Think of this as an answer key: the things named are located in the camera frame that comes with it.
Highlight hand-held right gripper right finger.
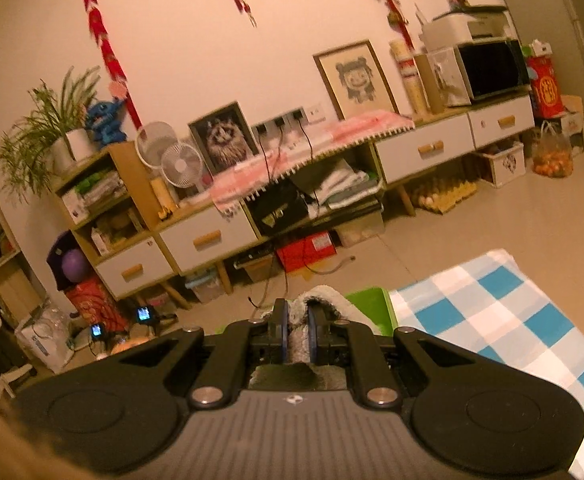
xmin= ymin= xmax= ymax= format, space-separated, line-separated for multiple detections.
xmin=307 ymin=305 xmax=488 ymax=408

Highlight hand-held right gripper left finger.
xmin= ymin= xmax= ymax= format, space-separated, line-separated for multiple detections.
xmin=103 ymin=299 xmax=289 ymax=409

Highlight fluffy grey white plush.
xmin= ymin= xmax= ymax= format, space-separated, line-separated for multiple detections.
xmin=284 ymin=285 xmax=359 ymax=392

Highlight green plastic bin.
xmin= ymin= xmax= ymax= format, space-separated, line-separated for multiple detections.
xmin=344 ymin=287 xmax=399 ymax=339

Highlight red cardboard box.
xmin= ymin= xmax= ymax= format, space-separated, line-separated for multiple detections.
xmin=275 ymin=232 xmax=337 ymax=274

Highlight small translucent storage box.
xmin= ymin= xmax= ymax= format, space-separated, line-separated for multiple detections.
xmin=186 ymin=270 xmax=226 ymax=304

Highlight clear plastic storage box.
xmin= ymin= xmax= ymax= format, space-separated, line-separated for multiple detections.
xmin=334 ymin=210 xmax=386 ymax=248

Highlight black box with gold emblem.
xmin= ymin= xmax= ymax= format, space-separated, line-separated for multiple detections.
xmin=245 ymin=180 xmax=313 ymax=237

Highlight stack of folded cloths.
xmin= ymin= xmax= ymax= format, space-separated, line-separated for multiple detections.
xmin=312 ymin=160 xmax=385 ymax=211

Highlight yellow roll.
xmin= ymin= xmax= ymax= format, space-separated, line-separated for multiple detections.
xmin=151 ymin=177 xmax=179 ymax=220

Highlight blue white checked blanket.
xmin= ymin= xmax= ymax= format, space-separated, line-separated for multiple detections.
xmin=389 ymin=249 xmax=584 ymax=480

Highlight red patterned bag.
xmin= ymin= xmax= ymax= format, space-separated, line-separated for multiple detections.
xmin=66 ymin=277 xmax=129 ymax=332

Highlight egg tray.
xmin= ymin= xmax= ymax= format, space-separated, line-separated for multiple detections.
xmin=412 ymin=179 xmax=478 ymax=212

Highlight small white desk fan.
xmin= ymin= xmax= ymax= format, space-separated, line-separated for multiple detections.
xmin=160 ymin=142 xmax=204 ymax=190

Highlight framed cat picture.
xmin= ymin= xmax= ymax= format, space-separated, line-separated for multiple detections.
xmin=188 ymin=101 xmax=261 ymax=177

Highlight pink white table runner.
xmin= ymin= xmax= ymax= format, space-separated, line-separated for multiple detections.
xmin=208 ymin=110 xmax=416 ymax=212

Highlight wooden shelf cabinet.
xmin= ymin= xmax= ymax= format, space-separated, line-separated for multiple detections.
xmin=51 ymin=140 xmax=179 ymax=302

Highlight long wooden drawer cabinet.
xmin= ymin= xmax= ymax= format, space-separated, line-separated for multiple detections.
xmin=156 ymin=94 xmax=536 ymax=296

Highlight purple ball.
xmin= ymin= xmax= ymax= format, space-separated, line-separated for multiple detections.
xmin=62 ymin=248 xmax=91 ymax=282

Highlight large white desk fan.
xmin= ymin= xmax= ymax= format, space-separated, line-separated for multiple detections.
xmin=135 ymin=121 xmax=179 ymax=169

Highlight white plastic bag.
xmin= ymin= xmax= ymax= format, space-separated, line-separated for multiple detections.
xmin=14 ymin=300 xmax=76 ymax=367

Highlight white wooden crate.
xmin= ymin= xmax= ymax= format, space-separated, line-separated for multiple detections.
xmin=473 ymin=142 xmax=526 ymax=189

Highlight framed cartoon drawing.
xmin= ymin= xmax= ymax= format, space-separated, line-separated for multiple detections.
xmin=313 ymin=39 xmax=401 ymax=122

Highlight stack of paper cups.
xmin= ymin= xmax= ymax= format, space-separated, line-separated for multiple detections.
xmin=389 ymin=40 xmax=429 ymax=117

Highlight blue plush toy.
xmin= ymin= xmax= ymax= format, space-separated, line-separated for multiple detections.
xmin=85 ymin=97 xmax=129 ymax=150

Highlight brown cardboard tube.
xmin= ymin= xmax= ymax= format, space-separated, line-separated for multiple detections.
xmin=414 ymin=52 xmax=446 ymax=114

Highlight wooden side shelf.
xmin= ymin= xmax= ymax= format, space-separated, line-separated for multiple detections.
xmin=0 ymin=177 xmax=44 ymax=322

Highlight bag of oranges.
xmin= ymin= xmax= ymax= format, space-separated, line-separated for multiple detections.
xmin=532 ymin=120 xmax=573 ymax=179

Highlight small potted green plant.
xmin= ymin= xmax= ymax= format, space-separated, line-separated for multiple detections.
xmin=34 ymin=65 xmax=102 ymax=161

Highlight white microwave oven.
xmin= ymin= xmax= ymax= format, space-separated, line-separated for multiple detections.
xmin=428 ymin=39 xmax=531 ymax=107

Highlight large potted green plant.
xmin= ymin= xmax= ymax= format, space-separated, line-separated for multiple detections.
xmin=0 ymin=82 xmax=75 ymax=206

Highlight red gift box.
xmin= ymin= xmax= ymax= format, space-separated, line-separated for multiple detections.
xmin=526 ymin=54 xmax=563 ymax=119

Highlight brown cardboard box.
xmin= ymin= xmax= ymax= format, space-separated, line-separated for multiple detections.
xmin=560 ymin=95 xmax=584 ymax=137

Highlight long red hanging garland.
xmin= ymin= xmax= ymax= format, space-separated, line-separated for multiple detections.
xmin=73 ymin=0 xmax=144 ymax=127

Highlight white printer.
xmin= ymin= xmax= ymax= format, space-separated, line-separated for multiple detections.
xmin=421 ymin=4 xmax=513 ymax=52

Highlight grey refrigerator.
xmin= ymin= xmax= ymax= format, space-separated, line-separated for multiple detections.
xmin=500 ymin=0 xmax=584 ymax=152

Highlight wall power outlets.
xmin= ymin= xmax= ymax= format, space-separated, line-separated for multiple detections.
xmin=250 ymin=107 xmax=307 ymax=135

